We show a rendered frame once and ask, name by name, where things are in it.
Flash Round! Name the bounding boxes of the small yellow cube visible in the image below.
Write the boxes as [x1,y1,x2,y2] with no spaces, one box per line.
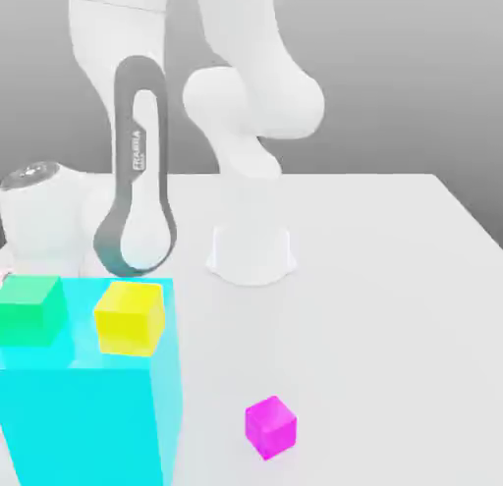
[93,281,166,357]

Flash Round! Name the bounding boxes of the small green cube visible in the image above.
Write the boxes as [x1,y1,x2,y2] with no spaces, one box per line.
[0,274,69,349]

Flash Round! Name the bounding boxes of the small magenta cube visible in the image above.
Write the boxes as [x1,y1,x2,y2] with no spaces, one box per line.
[245,395,299,462]

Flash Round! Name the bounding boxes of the large cyan box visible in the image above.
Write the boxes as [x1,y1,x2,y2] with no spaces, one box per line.
[0,276,185,486]

